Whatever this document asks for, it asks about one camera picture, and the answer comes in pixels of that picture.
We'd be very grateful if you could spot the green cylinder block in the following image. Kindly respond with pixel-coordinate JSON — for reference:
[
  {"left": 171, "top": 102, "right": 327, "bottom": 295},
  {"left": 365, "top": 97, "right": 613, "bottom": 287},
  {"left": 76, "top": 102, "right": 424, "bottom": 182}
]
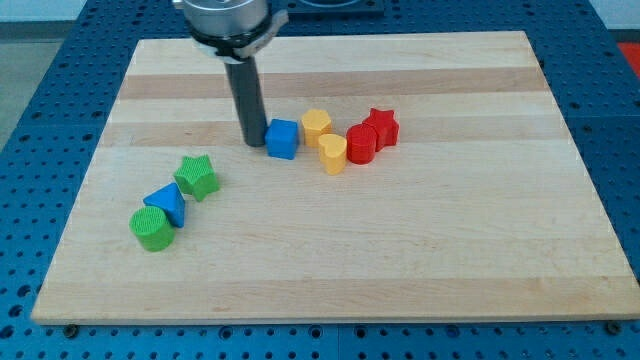
[{"left": 129, "top": 206, "right": 175, "bottom": 252}]

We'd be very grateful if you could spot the red cylinder block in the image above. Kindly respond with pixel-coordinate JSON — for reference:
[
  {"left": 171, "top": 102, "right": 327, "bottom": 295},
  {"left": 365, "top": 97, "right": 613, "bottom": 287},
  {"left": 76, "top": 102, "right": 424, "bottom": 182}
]
[{"left": 346, "top": 124, "right": 377, "bottom": 165}]

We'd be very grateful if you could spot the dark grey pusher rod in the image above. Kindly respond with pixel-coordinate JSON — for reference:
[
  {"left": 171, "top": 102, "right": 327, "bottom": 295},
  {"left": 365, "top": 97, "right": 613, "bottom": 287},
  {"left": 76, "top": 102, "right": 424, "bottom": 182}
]
[{"left": 225, "top": 57, "right": 267, "bottom": 147}]

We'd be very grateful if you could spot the green star block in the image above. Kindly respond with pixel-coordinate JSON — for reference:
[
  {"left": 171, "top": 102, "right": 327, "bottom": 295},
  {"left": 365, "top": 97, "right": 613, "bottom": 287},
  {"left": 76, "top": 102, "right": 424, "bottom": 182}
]
[{"left": 173, "top": 154, "right": 220, "bottom": 202}]

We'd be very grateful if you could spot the yellow hexagon block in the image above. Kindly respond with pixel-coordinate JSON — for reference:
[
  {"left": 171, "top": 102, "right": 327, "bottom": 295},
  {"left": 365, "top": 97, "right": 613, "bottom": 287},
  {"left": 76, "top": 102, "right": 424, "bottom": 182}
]
[{"left": 301, "top": 109, "right": 332, "bottom": 147}]

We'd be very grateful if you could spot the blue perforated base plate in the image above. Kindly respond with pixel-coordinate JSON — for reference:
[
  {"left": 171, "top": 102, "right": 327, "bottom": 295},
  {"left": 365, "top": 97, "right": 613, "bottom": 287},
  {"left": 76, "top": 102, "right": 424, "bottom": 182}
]
[{"left": 1, "top": 0, "right": 639, "bottom": 359}]

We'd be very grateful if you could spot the blue cube block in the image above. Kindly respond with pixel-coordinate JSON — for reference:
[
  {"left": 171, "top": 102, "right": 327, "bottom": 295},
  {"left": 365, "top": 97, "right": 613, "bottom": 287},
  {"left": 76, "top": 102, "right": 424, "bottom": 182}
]
[{"left": 265, "top": 119, "right": 299, "bottom": 160}]

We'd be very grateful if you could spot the yellow heart block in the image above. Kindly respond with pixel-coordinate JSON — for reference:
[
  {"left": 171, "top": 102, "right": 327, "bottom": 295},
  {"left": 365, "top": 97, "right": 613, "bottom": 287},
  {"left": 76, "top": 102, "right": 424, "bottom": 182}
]
[{"left": 318, "top": 134, "right": 347, "bottom": 175}]

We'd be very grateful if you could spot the blue triangle block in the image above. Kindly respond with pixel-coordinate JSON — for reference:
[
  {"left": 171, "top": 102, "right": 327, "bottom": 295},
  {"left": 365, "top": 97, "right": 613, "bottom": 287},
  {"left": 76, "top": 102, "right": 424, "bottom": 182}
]
[{"left": 143, "top": 182, "right": 186, "bottom": 228}]

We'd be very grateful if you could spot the light wooden board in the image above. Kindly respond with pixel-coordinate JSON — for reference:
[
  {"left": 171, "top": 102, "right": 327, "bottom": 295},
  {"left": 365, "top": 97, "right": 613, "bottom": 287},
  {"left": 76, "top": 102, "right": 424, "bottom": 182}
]
[{"left": 31, "top": 31, "right": 639, "bottom": 325}]

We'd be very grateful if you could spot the red star block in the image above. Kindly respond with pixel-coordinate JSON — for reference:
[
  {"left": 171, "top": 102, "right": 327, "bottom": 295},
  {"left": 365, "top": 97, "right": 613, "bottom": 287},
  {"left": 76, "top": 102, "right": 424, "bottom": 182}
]
[{"left": 363, "top": 108, "right": 399, "bottom": 152}]

